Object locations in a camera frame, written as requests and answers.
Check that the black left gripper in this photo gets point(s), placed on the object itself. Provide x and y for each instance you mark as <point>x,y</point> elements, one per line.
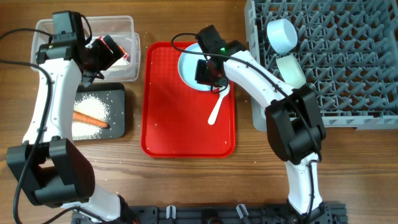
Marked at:
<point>109,58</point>

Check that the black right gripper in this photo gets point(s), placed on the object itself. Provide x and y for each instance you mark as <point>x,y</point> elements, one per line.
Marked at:
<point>201,76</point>

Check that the red snack wrapper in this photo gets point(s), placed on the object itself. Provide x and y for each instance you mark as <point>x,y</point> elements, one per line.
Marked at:
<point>116,50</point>

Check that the white plastic spoon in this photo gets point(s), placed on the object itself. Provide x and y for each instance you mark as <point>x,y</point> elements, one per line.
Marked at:
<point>213,116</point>

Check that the light blue plate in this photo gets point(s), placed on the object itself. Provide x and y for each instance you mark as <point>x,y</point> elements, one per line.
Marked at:
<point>187,65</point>

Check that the white rice pile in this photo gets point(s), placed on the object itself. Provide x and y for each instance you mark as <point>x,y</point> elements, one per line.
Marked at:
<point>92,106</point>

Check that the orange carrot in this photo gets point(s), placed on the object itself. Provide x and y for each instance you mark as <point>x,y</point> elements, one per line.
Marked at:
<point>82,118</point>

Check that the green bowl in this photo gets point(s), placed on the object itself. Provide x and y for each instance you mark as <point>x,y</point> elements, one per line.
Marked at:
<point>291,71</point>

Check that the light blue bowl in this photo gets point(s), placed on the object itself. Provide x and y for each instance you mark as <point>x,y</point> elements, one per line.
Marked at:
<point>282,35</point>

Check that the white napkin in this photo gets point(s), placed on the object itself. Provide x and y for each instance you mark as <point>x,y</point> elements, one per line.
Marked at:
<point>120,64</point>

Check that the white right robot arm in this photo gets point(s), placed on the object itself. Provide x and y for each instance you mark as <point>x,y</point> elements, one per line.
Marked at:
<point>294,123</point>

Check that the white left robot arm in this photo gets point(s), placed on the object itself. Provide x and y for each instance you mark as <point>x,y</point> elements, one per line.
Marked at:
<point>49,169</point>

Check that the black waste tray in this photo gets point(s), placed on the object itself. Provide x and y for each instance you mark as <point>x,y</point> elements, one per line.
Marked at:
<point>113,94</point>

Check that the grey dishwasher rack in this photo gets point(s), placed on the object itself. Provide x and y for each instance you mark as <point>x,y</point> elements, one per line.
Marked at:
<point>347,51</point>

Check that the clear plastic bin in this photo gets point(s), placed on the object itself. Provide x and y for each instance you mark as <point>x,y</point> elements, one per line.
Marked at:
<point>124,37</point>

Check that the red plastic tray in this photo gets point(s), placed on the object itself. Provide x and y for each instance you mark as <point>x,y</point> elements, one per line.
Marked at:
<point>175,116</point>

